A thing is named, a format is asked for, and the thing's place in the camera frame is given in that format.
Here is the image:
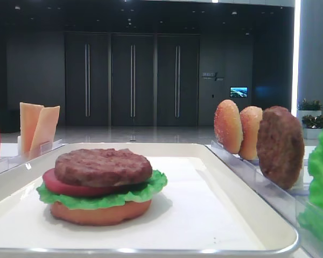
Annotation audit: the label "brown meat patty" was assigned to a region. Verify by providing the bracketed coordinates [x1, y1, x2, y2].
[256, 106, 305, 190]
[54, 148, 152, 188]

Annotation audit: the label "bottom bun on tray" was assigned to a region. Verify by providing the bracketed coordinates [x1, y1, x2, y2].
[50, 200, 151, 226]

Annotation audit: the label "white metal tray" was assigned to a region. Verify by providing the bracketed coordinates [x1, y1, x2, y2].
[0, 143, 300, 257]

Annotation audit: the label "potted plants in planter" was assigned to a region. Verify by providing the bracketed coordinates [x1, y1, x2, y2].
[297, 99, 323, 140]

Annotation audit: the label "left clear long rail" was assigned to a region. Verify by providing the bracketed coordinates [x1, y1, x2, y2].
[0, 139, 63, 174]

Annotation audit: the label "green lettuce leaf on tray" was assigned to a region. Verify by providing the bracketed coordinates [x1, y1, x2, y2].
[36, 170, 167, 210]

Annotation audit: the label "green lettuce leaf standing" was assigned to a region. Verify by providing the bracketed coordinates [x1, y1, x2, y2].
[298, 130, 323, 241]

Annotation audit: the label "small wall screen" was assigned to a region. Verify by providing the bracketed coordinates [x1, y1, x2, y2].
[230, 87, 248, 98]

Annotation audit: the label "orange cheese slice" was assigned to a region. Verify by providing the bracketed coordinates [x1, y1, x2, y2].
[19, 102, 44, 155]
[29, 106, 60, 159]

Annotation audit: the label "bun slice far right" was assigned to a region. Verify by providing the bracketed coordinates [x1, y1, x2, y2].
[238, 106, 263, 160]

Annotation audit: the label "sesame bun top right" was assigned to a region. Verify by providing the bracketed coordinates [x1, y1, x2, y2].
[214, 99, 243, 154]

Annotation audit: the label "orange cheese slice outer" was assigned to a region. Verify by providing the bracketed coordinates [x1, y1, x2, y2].
[19, 102, 44, 155]

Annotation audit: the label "dark triple door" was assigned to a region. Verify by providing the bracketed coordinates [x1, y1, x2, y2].
[65, 33, 199, 126]

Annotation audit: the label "wall sign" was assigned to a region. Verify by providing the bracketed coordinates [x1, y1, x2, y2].
[201, 72, 224, 81]

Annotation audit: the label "orange cheese slice inner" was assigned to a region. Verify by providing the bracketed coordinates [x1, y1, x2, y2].
[29, 106, 60, 159]

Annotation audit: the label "red tomato slice on tray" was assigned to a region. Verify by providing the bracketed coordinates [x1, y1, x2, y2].
[42, 169, 148, 198]

